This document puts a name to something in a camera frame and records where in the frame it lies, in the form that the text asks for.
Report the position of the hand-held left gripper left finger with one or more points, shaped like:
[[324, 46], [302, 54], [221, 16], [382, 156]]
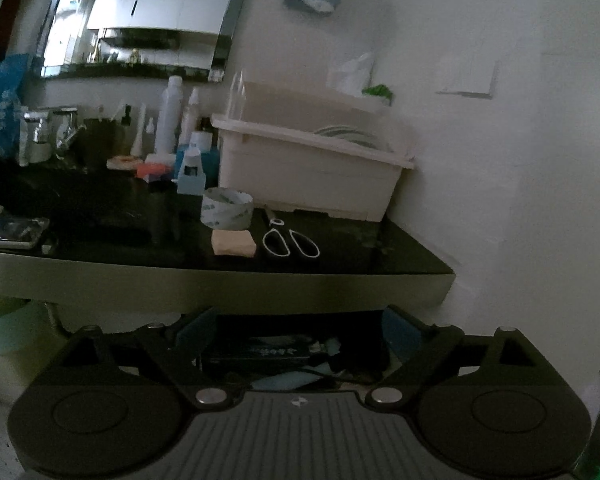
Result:
[[198, 334]]

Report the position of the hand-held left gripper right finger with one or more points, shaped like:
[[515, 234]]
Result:
[[401, 334]]

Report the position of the small pale blue packet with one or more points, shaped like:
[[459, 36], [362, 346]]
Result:
[[330, 347]]

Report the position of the beige sponge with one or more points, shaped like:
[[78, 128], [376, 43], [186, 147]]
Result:
[[233, 243]]

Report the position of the light blue flat item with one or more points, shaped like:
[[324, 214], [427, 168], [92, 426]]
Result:
[[285, 381]]

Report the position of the white tape roll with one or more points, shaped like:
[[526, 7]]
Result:
[[226, 210]]

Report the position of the black white scissors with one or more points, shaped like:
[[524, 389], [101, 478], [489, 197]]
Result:
[[286, 239]]

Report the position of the orange pink sponge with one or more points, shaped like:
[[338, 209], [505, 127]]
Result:
[[153, 168]]

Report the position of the white dish rack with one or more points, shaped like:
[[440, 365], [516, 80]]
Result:
[[305, 175]]

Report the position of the beige soap dish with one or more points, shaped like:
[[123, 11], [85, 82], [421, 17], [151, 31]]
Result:
[[122, 163]]

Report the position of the pale green basin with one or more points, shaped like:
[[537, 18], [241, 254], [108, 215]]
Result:
[[5, 331]]

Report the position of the grey plates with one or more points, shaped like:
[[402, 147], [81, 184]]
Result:
[[351, 136]]

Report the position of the white slim tube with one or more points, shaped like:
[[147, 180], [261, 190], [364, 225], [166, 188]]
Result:
[[139, 132]]

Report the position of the clear plastic tray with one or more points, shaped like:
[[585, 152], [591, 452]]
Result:
[[10, 231]]

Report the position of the dark cup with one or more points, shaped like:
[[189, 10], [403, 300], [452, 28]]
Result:
[[100, 143]]

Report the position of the tall white spray bottle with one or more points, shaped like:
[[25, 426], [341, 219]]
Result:
[[169, 115]]

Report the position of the small white spray bottle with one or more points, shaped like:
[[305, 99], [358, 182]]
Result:
[[192, 110]]

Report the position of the green scrubber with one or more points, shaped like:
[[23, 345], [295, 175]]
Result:
[[379, 92]]

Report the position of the chrome faucet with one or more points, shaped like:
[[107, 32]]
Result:
[[55, 125]]

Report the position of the white plastic bag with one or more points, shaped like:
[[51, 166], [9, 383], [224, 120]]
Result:
[[352, 73]]

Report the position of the white wall switch plate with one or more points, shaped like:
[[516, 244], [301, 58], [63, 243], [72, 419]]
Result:
[[468, 77]]

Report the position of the wall mirror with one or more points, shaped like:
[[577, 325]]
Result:
[[145, 15]]

